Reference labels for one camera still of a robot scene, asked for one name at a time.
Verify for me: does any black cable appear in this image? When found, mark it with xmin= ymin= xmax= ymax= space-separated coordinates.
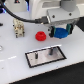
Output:
xmin=0 ymin=0 xmax=48 ymax=24

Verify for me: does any blue gear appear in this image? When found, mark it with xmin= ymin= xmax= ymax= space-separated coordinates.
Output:
xmin=54 ymin=28 xmax=68 ymax=38

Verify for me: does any beige connector block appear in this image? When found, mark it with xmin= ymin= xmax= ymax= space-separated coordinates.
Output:
xmin=13 ymin=18 xmax=25 ymax=37

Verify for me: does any metal peg base plate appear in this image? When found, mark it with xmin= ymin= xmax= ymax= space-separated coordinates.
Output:
xmin=25 ymin=46 xmax=66 ymax=68

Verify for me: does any right metal peg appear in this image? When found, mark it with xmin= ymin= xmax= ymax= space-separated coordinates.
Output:
xmin=49 ymin=47 xmax=54 ymax=57

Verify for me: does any red gear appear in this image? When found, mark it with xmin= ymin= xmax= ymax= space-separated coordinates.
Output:
xmin=35 ymin=31 xmax=46 ymax=41

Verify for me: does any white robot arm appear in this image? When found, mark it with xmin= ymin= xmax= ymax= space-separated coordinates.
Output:
xmin=29 ymin=0 xmax=80 ymax=38

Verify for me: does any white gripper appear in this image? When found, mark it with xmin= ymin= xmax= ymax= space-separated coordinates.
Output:
xmin=47 ymin=8 xmax=80 ymax=38

